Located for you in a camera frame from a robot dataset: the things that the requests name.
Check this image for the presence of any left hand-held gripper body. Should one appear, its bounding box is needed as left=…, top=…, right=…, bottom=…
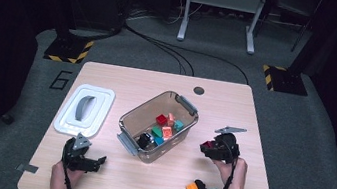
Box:
left=59, top=130, right=98, bottom=174

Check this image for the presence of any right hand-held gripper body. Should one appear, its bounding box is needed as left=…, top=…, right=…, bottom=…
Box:
left=209, top=124, right=248, bottom=166

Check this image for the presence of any maroon toy building block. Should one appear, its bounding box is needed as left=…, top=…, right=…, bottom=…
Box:
left=202, top=139, right=216, bottom=151

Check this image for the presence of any black toy building block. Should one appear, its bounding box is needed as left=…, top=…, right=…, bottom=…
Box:
left=193, top=178, right=210, bottom=189

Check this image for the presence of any salmon orange toy building block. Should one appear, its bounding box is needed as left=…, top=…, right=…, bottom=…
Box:
left=160, top=124, right=175, bottom=141

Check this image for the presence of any peach curved toy building block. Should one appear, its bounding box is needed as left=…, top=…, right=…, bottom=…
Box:
left=166, top=112, right=178, bottom=128

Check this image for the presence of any blue toy building block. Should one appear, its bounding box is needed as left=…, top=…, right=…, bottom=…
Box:
left=153, top=135, right=166, bottom=147

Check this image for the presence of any green toy building block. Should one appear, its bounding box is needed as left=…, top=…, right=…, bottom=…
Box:
left=149, top=125, right=165, bottom=138

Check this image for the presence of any red toy building block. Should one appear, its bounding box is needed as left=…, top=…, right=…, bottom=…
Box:
left=155, top=112, right=170, bottom=128

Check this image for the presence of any clear brown plastic storage box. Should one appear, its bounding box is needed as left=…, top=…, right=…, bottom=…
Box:
left=112, top=83, right=203, bottom=171

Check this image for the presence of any person's left hand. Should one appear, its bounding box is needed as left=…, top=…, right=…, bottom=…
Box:
left=48, top=159, right=86, bottom=189

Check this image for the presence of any person's right hand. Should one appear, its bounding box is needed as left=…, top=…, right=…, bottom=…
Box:
left=208, top=153, right=251, bottom=189

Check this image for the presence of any black small toy piece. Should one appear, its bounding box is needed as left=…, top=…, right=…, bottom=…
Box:
left=135, top=130, right=155, bottom=151

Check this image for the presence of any grey tape strip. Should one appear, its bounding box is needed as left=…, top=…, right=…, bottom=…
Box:
left=16, top=162, right=39, bottom=175

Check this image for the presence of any dark round table grommet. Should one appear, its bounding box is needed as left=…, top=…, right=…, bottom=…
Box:
left=192, top=85, right=206, bottom=97

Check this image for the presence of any small black floor object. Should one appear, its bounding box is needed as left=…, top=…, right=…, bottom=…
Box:
left=0, top=112, right=16, bottom=126

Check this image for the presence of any white lid with grey handle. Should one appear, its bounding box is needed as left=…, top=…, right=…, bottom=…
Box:
left=52, top=79, right=118, bottom=142

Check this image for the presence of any black floor cable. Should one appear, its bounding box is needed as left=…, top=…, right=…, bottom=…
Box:
left=118, top=23, right=201, bottom=78
left=144, top=37, right=255, bottom=85

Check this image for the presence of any black yellow striped base plate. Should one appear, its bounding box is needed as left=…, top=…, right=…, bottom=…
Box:
left=42, top=33, right=96, bottom=67
left=259, top=63, right=311, bottom=97

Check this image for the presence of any white metal stand frame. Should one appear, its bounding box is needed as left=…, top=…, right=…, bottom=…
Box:
left=175, top=0, right=270, bottom=57

